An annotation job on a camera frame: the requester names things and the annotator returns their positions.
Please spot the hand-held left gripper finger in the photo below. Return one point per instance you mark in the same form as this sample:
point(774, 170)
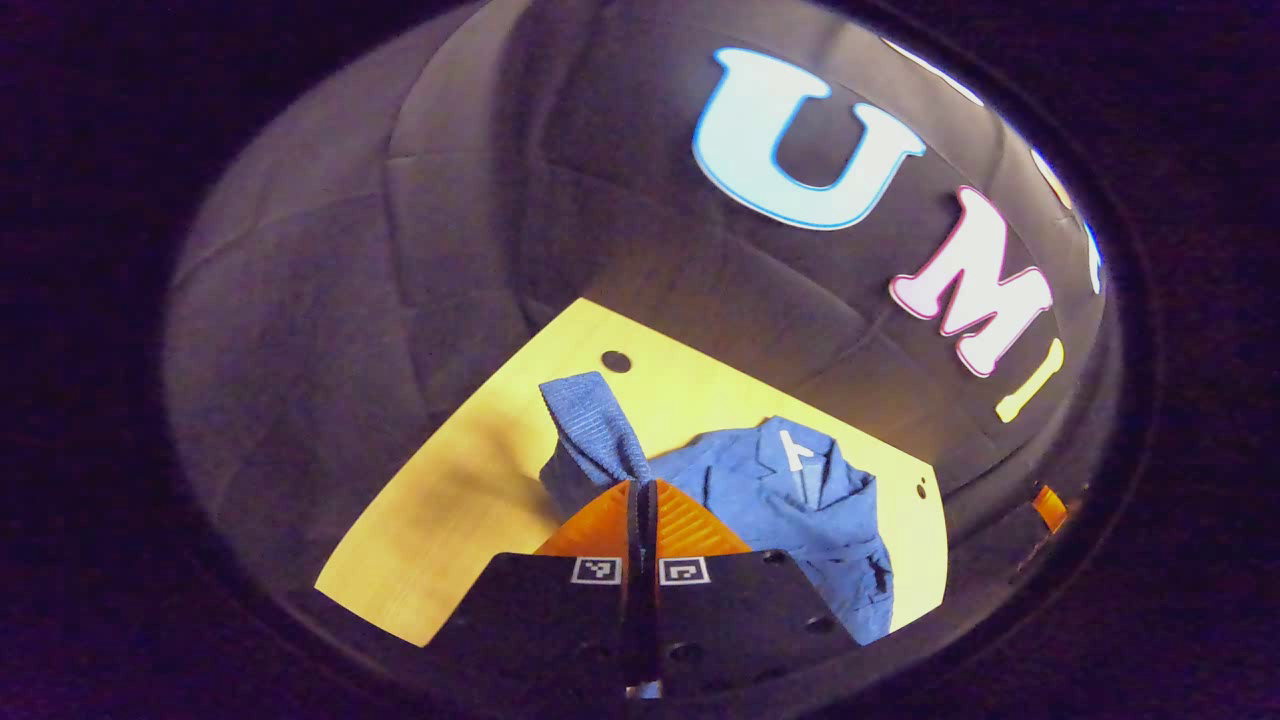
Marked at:
point(631, 590)
point(649, 590)

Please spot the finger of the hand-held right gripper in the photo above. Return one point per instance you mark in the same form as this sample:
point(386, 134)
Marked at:
point(1050, 508)

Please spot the blue shirt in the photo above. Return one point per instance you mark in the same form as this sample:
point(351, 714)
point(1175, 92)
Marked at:
point(800, 510)

